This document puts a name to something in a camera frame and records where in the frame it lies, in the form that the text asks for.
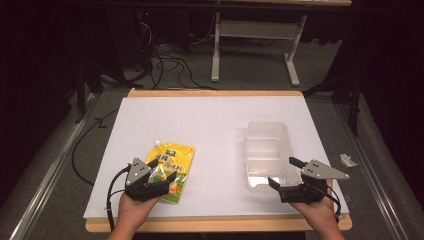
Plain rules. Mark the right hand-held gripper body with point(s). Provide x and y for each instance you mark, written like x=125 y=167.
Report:
x=320 y=170

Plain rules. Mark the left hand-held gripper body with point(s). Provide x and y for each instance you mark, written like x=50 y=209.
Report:
x=136 y=173

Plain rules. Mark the yellow spout pouch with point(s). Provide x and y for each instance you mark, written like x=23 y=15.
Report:
x=178 y=156

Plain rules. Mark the clear plastic container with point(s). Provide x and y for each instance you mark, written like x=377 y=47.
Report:
x=266 y=146

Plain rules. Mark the person's left hand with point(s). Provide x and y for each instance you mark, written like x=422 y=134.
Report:
x=133 y=211

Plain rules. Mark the person's right hand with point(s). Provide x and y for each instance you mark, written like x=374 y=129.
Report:
x=318 y=213

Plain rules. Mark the crumpled white paper scrap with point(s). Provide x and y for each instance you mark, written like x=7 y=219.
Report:
x=347 y=160

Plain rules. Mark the white table mat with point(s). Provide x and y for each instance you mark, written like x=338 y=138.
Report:
x=206 y=133

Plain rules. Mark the wooden table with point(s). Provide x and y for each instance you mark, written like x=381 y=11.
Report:
x=216 y=224

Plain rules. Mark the black metal stand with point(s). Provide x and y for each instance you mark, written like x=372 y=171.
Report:
x=81 y=93
x=353 y=100

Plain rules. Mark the dark computer tower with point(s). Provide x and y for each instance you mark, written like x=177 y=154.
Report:
x=130 y=36

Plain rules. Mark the metal floor rail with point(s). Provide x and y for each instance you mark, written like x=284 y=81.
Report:
x=50 y=170
x=376 y=173

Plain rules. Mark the white metal desk frame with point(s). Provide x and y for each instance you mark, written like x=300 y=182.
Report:
x=256 y=30

